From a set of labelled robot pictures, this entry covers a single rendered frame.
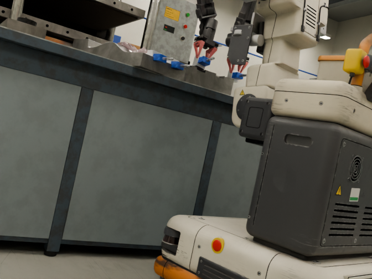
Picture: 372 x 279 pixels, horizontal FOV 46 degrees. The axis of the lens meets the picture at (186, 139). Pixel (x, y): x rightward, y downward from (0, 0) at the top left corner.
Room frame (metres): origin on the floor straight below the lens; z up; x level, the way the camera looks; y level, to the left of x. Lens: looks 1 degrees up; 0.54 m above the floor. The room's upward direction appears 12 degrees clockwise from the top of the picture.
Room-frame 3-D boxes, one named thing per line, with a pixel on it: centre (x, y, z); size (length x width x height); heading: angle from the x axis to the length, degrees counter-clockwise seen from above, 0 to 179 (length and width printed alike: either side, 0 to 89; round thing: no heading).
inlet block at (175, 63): (1.85, 0.09, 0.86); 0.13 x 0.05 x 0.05; 49
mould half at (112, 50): (1.98, 0.34, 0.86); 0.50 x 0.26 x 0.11; 49
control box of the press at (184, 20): (2.95, 0.26, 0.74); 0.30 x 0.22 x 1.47; 121
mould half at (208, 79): (2.24, 0.08, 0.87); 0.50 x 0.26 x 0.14; 31
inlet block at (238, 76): (2.23, -0.20, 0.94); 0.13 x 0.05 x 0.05; 31
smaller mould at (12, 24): (1.80, 0.75, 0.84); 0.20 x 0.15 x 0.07; 31
